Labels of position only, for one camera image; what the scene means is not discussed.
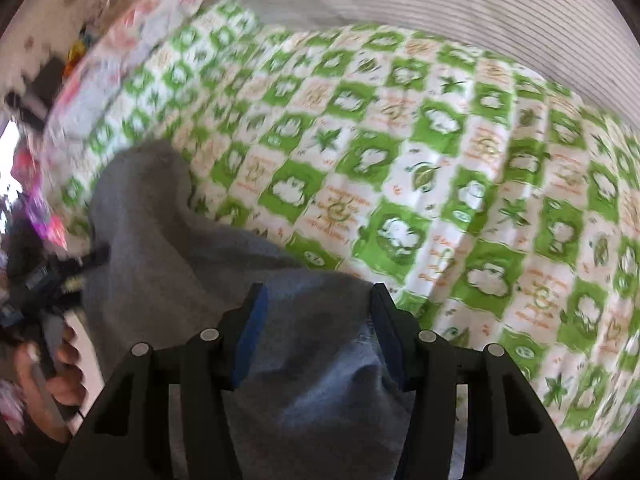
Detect green patterned quilt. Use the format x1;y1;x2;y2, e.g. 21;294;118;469
42;0;640;479

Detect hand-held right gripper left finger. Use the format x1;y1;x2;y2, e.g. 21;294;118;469
56;283;269;480

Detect pink floral cloth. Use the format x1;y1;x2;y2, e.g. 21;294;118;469
42;0;234;142

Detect grey pants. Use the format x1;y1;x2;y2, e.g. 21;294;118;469
81;139;469;480

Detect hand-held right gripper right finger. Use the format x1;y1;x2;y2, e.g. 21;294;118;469
369;283;579;480

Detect pink purple clutter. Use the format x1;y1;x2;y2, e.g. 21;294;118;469
9;147;68;252

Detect white striped bed sheet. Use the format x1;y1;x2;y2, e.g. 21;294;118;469
220;0;640;127

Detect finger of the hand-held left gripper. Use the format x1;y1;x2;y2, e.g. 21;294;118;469
75;242;112;273

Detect dark object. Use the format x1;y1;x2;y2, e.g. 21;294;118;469
4;57;68;128

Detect person's left hand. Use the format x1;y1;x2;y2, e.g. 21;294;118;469
14;327;89;443

